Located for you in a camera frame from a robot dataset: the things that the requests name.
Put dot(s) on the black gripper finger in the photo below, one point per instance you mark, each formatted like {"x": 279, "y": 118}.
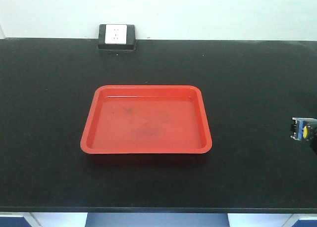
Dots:
{"x": 313, "y": 145}

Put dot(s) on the yellow mushroom push button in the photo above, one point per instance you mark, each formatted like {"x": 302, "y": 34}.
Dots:
{"x": 303, "y": 129}

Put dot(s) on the red plastic tray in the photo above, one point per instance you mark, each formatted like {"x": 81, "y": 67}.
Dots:
{"x": 147, "y": 119}

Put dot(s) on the black white power outlet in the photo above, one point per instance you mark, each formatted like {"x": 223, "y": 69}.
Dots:
{"x": 116, "y": 37}

